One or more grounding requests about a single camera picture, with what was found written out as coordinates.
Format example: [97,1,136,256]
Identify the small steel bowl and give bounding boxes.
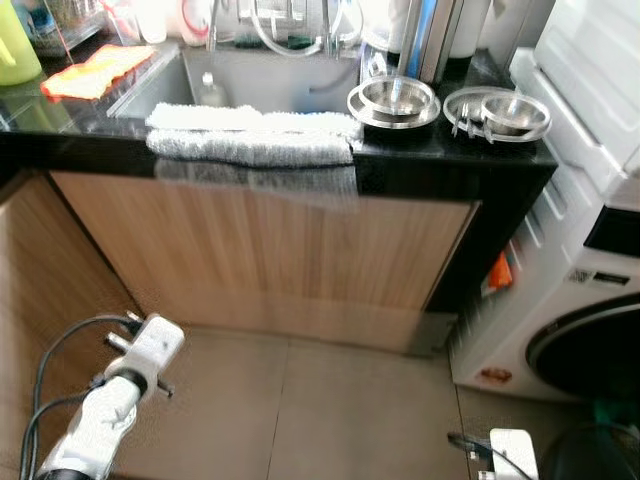
[480,93,549,136]

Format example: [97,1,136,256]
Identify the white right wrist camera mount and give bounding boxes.
[488,428,541,480]

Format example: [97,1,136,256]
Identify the wooden sink cabinet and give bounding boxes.
[50,170,481,351]

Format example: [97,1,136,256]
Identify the wide steel basin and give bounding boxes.
[347,85,442,131]

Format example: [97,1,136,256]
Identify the white flexible hose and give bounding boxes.
[250,0,361,56]

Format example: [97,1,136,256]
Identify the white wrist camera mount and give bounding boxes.
[105,313,186,396]
[488,428,541,480]

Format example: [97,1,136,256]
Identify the clear bubble wrap sheet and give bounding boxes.
[145,103,363,211]

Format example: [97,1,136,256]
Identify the wire dish rack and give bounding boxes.
[25,0,111,56]

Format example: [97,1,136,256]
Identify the stainless steel sink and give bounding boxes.
[105,45,366,121]

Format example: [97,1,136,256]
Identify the translucent white bottle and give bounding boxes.
[130,0,171,46]

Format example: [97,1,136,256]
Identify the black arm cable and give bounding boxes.
[18,312,141,480]
[447,430,521,480]

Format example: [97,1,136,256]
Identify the orange cleaning cloth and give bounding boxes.
[40,43,159,101]

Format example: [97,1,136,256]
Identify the white container blue label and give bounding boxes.
[365,0,436,56]

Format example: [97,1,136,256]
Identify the green plastic basin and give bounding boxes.
[595,400,640,431]

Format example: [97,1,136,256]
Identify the clear plastic bottle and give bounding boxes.
[195,70,229,106]

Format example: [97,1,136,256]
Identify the green plastic container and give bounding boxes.
[0,5,43,86]

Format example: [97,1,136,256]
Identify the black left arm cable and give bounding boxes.
[18,312,141,480]

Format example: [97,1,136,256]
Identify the chrome spring faucet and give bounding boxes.
[205,0,366,56]

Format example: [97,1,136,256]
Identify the wooden side cabinet panel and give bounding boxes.
[0,170,141,480]

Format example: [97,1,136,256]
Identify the small orange object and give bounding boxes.
[487,252,514,293]

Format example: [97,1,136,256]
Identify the steel plate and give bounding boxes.
[443,87,552,144]

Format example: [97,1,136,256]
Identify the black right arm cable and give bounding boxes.
[447,430,521,480]

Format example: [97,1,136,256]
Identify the white ribbed appliance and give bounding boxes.
[510,0,640,211]

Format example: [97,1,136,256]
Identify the white washing machine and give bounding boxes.
[450,180,640,401]

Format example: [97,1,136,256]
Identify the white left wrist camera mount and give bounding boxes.
[105,313,186,396]

